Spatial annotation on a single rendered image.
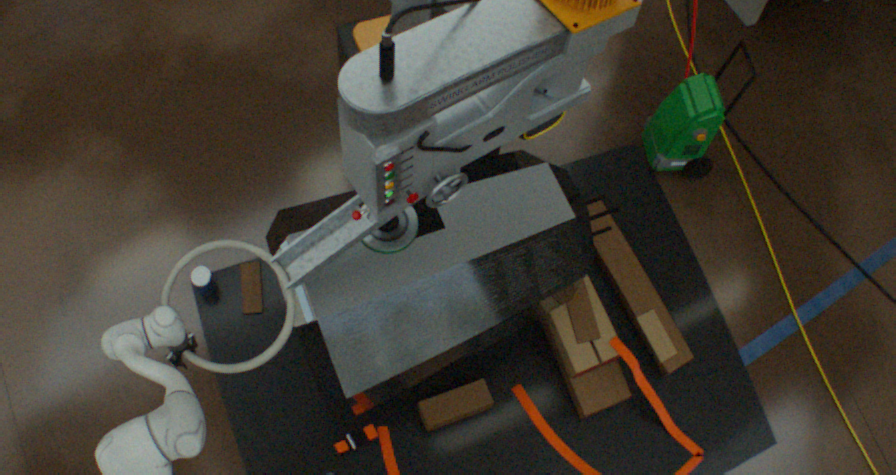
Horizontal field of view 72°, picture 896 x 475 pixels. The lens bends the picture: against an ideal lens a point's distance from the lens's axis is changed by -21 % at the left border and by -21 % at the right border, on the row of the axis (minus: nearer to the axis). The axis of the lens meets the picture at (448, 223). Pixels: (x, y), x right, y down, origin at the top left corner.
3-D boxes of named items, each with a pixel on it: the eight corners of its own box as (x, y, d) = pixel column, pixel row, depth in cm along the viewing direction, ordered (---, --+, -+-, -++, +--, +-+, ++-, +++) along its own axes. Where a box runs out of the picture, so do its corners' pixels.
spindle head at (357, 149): (435, 127, 259) (443, 44, 220) (473, 175, 252) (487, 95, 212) (342, 176, 249) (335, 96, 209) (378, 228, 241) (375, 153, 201)
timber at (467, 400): (427, 431, 320) (428, 426, 309) (416, 407, 324) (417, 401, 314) (491, 408, 326) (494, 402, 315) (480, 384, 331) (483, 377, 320)
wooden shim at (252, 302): (240, 264, 348) (240, 263, 347) (260, 263, 350) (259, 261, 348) (243, 314, 338) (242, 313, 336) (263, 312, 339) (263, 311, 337)
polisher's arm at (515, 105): (549, 77, 277) (572, -9, 234) (588, 122, 270) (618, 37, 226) (377, 166, 255) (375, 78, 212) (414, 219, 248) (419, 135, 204)
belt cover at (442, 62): (582, -16, 238) (591, -50, 223) (632, 33, 229) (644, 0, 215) (324, 100, 209) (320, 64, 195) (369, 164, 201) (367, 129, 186)
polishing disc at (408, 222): (347, 239, 267) (347, 237, 266) (370, 188, 277) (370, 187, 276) (404, 259, 265) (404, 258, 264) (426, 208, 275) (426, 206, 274)
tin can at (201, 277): (205, 272, 345) (199, 261, 334) (220, 284, 343) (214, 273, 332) (193, 288, 341) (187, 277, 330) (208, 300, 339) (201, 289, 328)
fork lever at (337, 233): (432, 137, 261) (429, 131, 256) (465, 179, 254) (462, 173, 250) (269, 255, 258) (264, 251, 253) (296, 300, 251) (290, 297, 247)
